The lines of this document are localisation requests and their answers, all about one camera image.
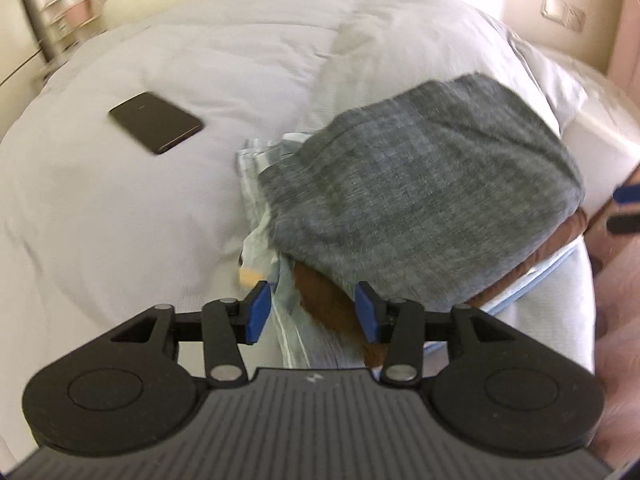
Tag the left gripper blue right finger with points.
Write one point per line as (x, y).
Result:
(397, 324)

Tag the white bed duvet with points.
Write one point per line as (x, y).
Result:
(95, 228)

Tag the pink box on shelf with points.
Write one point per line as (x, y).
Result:
(73, 14)

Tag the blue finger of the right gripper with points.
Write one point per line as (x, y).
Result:
(627, 194)
(623, 224)

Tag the brown folded garment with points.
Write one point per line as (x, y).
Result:
(327, 304)

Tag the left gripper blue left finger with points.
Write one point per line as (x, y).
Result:
(226, 323)

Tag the blue striped folded garment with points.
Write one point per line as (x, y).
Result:
(304, 342)

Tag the black smartphone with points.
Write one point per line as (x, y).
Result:
(158, 125)

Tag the grey plaid shorts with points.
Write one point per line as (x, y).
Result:
(433, 195)

